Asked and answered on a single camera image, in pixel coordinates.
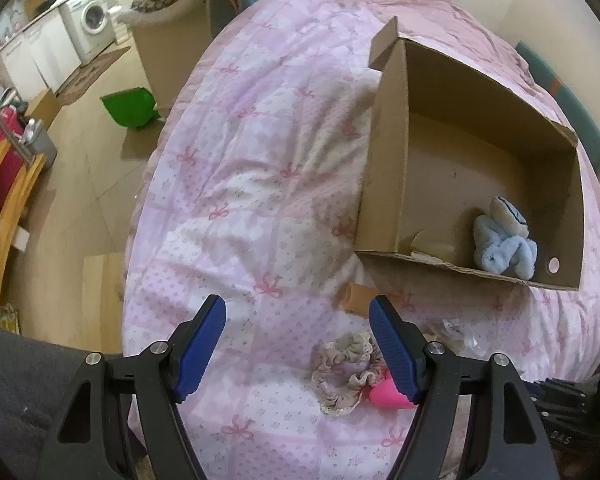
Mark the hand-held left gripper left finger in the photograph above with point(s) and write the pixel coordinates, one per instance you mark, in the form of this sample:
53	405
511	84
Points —
202	350

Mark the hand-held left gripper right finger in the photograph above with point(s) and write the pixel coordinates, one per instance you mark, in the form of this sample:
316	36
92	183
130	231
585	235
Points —
395	350

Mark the pink makeup sponge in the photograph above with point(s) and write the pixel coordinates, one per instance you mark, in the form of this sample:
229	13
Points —
385	395

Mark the beige frilly scrunchie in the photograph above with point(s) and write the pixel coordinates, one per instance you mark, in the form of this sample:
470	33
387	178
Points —
330	360

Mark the skin-coloured foam tube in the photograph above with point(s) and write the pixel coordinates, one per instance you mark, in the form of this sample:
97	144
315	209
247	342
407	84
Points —
355	297

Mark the clear plastic packet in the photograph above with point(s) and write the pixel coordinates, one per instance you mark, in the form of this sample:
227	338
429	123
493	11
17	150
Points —
475	346

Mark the flat cardboard piece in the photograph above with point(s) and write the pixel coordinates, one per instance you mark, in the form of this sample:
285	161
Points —
102	305

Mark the light blue plush toy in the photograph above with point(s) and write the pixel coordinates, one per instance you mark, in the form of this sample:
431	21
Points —
500	245

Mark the pink patterned quilt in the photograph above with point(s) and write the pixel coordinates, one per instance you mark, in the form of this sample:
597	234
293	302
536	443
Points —
255	185

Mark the person's grey trouser leg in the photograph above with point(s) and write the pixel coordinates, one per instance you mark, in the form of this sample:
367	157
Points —
15	400

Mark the wooden chair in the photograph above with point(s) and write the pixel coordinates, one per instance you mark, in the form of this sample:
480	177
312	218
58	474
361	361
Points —
5	220

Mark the green dustpan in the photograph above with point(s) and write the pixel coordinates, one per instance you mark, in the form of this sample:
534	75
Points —
130	107

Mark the grey trash can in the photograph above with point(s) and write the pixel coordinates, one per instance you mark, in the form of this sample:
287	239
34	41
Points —
42	147

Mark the small cardboard box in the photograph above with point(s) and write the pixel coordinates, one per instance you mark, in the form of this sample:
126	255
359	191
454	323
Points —
45	105

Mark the pink suitcase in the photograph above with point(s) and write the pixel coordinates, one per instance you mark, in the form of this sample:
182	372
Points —
12	125

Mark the patterned floor rug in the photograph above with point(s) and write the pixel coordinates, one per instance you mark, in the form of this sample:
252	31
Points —
90	72

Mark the teal headboard cushion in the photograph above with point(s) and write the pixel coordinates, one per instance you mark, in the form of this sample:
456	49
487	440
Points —
570	100

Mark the metal handrail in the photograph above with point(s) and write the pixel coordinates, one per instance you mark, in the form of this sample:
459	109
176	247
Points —
0	115

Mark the white kitchen cabinets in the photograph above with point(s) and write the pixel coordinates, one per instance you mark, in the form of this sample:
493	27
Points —
40	55

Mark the white washing machine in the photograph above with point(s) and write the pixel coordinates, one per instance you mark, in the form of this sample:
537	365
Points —
92	20

